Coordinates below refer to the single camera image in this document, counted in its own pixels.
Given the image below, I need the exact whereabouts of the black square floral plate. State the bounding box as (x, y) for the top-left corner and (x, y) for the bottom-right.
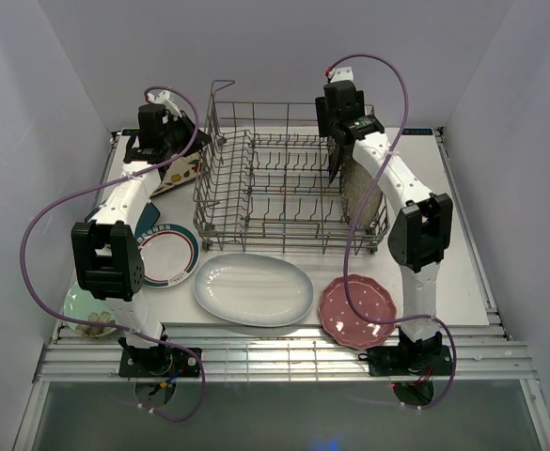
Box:
(327, 137), (345, 185)

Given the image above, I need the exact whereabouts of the speckled beige blue round plate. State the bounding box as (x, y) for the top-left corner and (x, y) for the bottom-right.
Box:
(339, 153), (383, 231)

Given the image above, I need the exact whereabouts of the grey wire dish rack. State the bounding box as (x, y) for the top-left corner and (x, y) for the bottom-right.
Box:
(192, 79), (390, 257)

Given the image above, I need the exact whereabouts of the pink polka dot plate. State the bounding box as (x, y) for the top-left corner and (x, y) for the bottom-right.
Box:
(318, 274), (397, 350)

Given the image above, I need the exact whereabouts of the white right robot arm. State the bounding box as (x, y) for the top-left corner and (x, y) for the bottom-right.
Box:
(315, 79), (456, 376)

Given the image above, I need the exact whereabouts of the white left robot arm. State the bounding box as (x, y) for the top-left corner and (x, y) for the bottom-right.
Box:
(71, 101), (210, 376)

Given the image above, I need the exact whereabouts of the beige square flower plate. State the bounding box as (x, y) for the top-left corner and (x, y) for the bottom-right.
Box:
(152, 151), (201, 197)

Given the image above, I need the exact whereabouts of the right blue label sticker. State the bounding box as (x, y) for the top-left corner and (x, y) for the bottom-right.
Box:
(402, 128), (433, 136)

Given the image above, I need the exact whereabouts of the teal square plate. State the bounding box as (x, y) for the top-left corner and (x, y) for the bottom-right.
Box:
(134, 202), (160, 237)

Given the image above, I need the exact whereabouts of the white plate teal red rim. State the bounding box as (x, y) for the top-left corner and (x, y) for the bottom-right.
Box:
(136, 224), (200, 289)

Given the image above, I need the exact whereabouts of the white oval plate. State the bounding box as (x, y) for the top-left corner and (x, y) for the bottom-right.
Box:
(193, 254), (314, 328)

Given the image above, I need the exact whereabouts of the light green round plate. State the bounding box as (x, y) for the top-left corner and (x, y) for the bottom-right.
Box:
(63, 283), (117, 338)

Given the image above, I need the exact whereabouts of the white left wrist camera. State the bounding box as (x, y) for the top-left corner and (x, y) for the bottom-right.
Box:
(144, 87), (181, 117)

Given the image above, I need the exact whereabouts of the aluminium table frame rail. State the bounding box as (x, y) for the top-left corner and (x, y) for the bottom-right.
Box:
(32, 126), (539, 384)

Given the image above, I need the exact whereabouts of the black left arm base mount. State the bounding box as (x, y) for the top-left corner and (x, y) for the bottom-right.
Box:
(118, 345), (201, 380)

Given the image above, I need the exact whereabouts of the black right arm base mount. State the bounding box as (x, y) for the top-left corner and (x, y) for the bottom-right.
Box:
(358, 346), (453, 377)

